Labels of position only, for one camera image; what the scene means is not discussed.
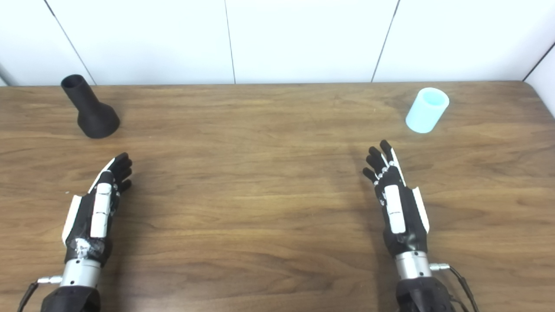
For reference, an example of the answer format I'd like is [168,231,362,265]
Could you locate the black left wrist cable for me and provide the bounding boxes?
[17,276,63,312]

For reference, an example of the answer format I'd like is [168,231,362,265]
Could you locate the light-blue hose piece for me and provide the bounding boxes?
[405,87,450,134]

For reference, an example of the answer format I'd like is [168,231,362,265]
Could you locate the black funnel-shaped nozzle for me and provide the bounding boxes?
[61,74,121,139]

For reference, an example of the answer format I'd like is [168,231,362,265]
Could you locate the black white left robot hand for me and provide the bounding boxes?
[62,152,133,267]

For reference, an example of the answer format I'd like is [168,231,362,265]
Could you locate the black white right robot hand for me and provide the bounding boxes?
[362,140,431,259]

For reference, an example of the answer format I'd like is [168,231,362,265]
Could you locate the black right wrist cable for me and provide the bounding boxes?
[429,263,480,312]

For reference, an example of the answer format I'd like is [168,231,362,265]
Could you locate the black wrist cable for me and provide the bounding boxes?
[429,263,480,312]
[17,276,63,312]

